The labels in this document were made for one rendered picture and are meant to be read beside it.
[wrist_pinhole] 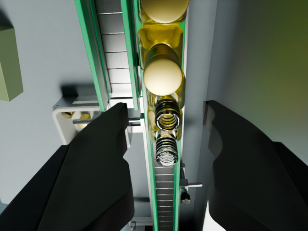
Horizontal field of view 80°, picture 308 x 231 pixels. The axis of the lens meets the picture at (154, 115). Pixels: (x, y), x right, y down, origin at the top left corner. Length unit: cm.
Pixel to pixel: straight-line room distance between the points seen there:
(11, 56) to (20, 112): 22
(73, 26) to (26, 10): 12
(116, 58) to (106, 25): 7
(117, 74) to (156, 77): 31
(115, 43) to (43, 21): 25
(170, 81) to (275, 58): 13
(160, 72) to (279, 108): 14
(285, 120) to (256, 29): 12
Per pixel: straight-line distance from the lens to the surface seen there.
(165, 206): 83
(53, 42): 64
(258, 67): 27
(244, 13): 33
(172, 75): 16
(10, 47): 68
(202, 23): 58
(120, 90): 48
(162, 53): 17
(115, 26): 44
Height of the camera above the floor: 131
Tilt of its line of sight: 57 degrees down
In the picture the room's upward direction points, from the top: 179 degrees counter-clockwise
